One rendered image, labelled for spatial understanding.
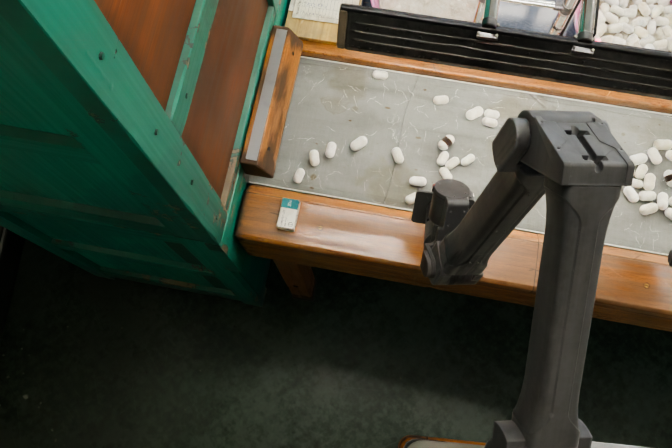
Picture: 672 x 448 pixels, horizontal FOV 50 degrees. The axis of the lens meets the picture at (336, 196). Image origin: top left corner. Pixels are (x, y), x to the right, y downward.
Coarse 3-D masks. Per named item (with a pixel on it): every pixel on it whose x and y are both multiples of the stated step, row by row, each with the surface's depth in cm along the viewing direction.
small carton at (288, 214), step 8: (288, 200) 140; (296, 200) 140; (280, 208) 140; (288, 208) 140; (296, 208) 140; (280, 216) 139; (288, 216) 139; (296, 216) 139; (280, 224) 139; (288, 224) 139
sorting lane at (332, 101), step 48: (336, 96) 151; (384, 96) 151; (432, 96) 151; (480, 96) 150; (528, 96) 150; (288, 144) 148; (336, 144) 148; (384, 144) 148; (432, 144) 148; (480, 144) 147; (624, 144) 146; (336, 192) 145; (384, 192) 145; (480, 192) 144; (624, 240) 140
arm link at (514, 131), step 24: (504, 144) 79; (528, 144) 76; (504, 168) 80; (528, 168) 81; (504, 192) 87; (528, 192) 84; (480, 216) 94; (504, 216) 90; (456, 240) 103; (480, 240) 97; (456, 264) 104; (480, 264) 104
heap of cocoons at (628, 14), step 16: (608, 0) 156; (624, 0) 155; (640, 0) 157; (656, 0) 156; (608, 16) 155; (624, 16) 156; (640, 16) 154; (656, 16) 155; (608, 32) 156; (624, 32) 155; (640, 32) 153; (656, 32) 155; (656, 48) 153
